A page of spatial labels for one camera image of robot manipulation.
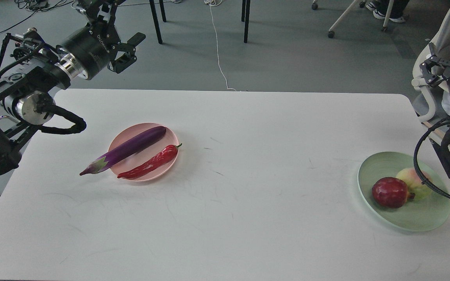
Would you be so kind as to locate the purple eggplant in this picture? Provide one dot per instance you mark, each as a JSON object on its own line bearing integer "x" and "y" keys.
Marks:
{"x": 133, "y": 145}

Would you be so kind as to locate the black table leg rear left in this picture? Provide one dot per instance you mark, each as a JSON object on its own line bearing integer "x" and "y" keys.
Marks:
{"x": 162, "y": 9}

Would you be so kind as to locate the pink plastic plate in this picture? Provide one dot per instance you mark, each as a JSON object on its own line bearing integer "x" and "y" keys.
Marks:
{"x": 135, "y": 160}

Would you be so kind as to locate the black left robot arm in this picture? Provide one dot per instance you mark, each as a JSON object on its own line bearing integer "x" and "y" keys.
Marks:
{"x": 26, "y": 105}

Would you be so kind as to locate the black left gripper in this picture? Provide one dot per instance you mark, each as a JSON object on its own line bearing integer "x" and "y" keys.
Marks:
{"x": 97, "y": 45}

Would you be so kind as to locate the black table leg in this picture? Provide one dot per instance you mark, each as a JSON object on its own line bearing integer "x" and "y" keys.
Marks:
{"x": 243, "y": 6}
{"x": 162, "y": 9}
{"x": 155, "y": 21}
{"x": 246, "y": 23}

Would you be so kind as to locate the light green plastic plate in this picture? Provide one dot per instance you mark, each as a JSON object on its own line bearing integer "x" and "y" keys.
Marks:
{"x": 427, "y": 211}

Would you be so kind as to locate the person's sneakers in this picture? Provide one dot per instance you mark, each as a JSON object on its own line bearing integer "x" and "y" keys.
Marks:
{"x": 379, "y": 8}

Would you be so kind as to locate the black table leg rear right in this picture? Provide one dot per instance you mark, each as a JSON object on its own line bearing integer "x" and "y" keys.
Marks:
{"x": 243, "y": 6}

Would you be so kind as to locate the dark red pomegranate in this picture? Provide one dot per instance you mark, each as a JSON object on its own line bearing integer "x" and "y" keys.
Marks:
{"x": 391, "y": 192}

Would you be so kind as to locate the green pink peach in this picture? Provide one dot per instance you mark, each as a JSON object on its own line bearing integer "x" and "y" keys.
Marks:
{"x": 414, "y": 184}

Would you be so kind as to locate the red chili pepper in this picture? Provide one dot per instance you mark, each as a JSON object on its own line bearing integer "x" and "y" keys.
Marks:
{"x": 165, "y": 156}

